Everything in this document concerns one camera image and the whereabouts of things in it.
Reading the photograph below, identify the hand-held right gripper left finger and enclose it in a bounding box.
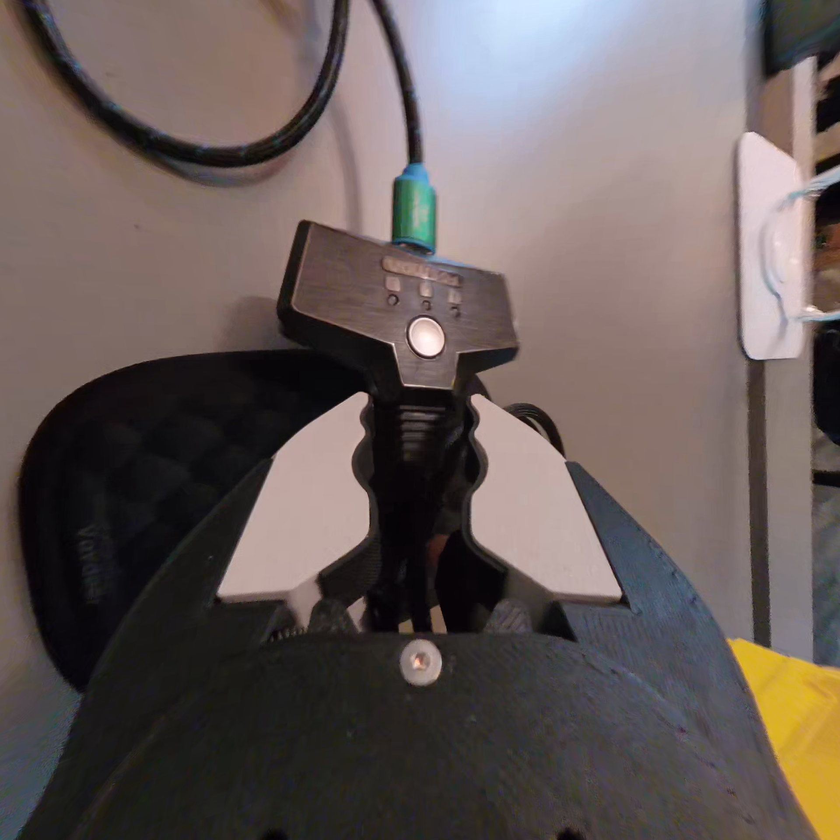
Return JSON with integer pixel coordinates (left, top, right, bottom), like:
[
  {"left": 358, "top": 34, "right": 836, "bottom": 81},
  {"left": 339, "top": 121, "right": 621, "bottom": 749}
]
[{"left": 217, "top": 392, "right": 380, "bottom": 627}]

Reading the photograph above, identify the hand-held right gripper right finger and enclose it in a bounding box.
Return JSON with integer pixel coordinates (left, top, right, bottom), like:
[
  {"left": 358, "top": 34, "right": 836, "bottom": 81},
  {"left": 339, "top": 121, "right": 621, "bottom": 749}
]
[{"left": 462, "top": 395, "right": 623, "bottom": 606}]

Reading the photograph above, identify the black metal hdmi switch box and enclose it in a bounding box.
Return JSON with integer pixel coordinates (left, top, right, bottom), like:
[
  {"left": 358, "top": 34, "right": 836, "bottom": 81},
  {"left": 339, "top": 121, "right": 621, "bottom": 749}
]
[{"left": 277, "top": 220, "right": 522, "bottom": 634}]

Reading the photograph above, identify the black braided hdmi cable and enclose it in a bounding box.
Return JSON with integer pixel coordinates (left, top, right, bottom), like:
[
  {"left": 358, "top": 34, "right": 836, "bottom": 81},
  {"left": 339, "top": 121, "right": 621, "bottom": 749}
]
[{"left": 18, "top": 0, "right": 438, "bottom": 256}]

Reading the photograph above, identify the yellow plastic object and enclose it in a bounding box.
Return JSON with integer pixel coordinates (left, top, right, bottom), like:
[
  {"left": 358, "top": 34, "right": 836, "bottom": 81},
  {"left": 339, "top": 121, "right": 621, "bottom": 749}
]
[{"left": 727, "top": 638, "right": 840, "bottom": 840}]

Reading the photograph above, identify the clear plastic hook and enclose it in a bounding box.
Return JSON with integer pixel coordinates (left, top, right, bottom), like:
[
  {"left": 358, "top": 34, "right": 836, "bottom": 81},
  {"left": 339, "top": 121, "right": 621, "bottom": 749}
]
[{"left": 760, "top": 164, "right": 840, "bottom": 324}]

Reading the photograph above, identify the thin black cable loop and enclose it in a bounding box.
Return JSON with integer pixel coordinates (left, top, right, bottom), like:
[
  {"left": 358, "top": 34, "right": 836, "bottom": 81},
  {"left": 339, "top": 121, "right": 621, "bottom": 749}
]
[{"left": 504, "top": 403, "right": 567, "bottom": 458}]

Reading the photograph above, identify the white adhesive wall plate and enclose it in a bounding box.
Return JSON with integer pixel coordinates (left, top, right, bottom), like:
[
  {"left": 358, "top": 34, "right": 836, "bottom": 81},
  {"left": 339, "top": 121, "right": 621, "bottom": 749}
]
[{"left": 735, "top": 131, "right": 816, "bottom": 361}]

